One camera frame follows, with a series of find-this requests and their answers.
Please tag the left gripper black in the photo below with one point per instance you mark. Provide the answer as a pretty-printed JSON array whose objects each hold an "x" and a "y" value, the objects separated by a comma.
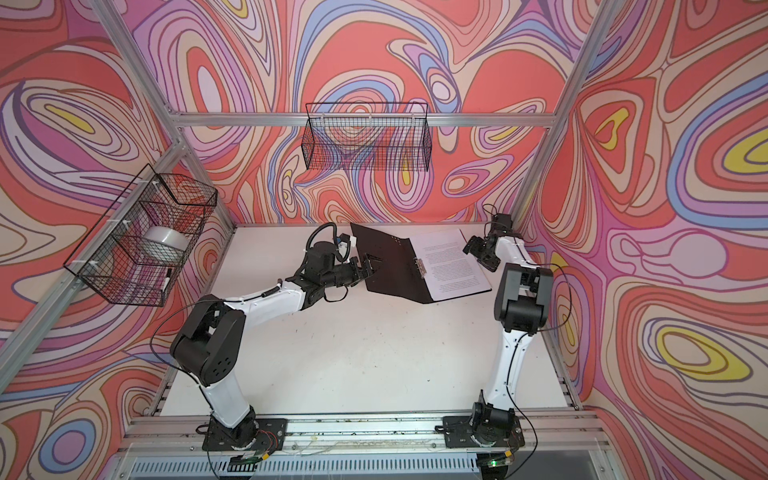
[{"x": 366, "y": 271}]

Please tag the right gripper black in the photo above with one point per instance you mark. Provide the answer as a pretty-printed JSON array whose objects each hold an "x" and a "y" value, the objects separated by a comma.
[{"x": 473, "y": 247}]

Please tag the orange black folder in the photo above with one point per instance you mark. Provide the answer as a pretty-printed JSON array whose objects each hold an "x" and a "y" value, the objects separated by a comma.
[{"x": 400, "y": 274}]

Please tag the printed paper sheet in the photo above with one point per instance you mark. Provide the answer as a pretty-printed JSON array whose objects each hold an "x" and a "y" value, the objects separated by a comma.
[{"x": 449, "y": 273}]

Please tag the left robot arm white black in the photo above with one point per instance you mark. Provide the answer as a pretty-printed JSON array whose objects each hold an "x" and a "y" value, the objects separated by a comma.
[{"x": 208, "y": 344}]

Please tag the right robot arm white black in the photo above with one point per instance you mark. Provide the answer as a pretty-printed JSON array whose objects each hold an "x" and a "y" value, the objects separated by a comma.
[{"x": 520, "y": 306}]

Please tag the marker pen in basket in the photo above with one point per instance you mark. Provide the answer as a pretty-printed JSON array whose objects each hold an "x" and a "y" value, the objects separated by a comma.
[{"x": 165, "y": 284}]

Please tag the white tape roll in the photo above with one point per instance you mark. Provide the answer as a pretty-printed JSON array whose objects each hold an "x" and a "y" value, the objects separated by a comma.
[{"x": 164, "y": 245}]

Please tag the white vented panel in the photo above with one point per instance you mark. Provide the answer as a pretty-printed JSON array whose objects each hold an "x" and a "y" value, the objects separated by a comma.
[{"x": 304, "y": 467}]

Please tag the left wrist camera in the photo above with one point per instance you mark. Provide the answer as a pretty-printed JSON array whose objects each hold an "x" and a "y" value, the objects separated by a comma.
[{"x": 325, "y": 254}]

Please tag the black wire basket back wall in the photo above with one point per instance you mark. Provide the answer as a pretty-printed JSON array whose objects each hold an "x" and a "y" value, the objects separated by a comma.
[{"x": 355, "y": 145}]

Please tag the black wire basket wall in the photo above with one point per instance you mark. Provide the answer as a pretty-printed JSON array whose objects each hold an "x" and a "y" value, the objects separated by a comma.
[
  {"x": 355, "y": 145},
  {"x": 117, "y": 269}
]

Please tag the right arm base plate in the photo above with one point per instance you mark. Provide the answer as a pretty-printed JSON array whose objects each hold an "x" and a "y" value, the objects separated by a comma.
[{"x": 459, "y": 431}]

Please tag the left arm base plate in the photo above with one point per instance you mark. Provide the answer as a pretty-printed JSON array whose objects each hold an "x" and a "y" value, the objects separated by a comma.
[{"x": 260, "y": 435}]

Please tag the black wire basket left wall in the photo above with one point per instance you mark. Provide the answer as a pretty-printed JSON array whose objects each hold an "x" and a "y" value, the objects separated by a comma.
[{"x": 117, "y": 269}]

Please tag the aluminium frame back bar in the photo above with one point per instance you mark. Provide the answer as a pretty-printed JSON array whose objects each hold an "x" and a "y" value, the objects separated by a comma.
[{"x": 299, "y": 119}]

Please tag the aluminium frame right post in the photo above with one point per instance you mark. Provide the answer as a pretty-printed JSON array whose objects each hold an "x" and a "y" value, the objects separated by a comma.
[{"x": 594, "y": 40}]

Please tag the aluminium frame post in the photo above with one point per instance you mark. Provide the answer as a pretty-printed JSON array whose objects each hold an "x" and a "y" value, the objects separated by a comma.
[
  {"x": 122, "y": 39},
  {"x": 594, "y": 40}
]

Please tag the aluminium front rail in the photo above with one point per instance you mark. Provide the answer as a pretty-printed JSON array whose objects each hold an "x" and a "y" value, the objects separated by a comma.
[{"x": 391, "y": 432}]

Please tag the aluminium frame left post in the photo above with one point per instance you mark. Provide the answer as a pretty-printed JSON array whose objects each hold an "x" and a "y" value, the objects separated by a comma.
[{"x": 122, "y": 39}]

